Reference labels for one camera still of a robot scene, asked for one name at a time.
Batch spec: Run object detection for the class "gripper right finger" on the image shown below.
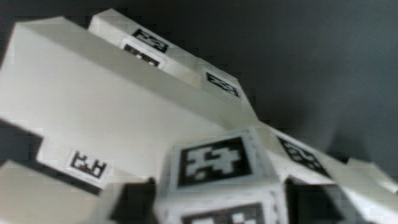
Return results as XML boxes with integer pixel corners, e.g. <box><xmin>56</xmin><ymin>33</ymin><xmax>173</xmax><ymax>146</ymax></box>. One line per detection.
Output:
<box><xmin>284</xmin><ymin>178</ymin><xmax>355</xmax><ymax>224</ymax></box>

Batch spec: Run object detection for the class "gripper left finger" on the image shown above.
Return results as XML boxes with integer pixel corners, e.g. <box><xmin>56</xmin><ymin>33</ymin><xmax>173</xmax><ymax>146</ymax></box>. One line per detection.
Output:
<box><xmin>108</xmin><ymin>178</ymin><xmax>157</xmax><ymax>224</ymax></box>

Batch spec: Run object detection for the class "white tagged nut cube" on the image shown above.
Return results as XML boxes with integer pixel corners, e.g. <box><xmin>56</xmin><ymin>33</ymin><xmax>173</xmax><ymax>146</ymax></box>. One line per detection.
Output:
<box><xmin>152</xmin><ymin>128</ymin><xmax>289</xmax><ymax>224</ymax></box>
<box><xmin>255</xmin><ymin>124</ymin><xmax>335</xmax><ymax>185</ymax></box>

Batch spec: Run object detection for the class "white chair back frame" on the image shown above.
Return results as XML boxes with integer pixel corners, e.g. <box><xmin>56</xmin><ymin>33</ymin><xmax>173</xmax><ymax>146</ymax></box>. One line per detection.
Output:
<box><xmin>0</xmin><ymin>18</ymin><xmax>398</xmax><ymax>224</ymax></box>

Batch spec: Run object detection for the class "white chair seat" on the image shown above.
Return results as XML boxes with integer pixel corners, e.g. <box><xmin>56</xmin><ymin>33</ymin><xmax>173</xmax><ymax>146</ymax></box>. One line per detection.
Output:
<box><xmin>88</xmin><ymin>9</ymin><xmax>255</xmax><ymax>115</ymax></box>

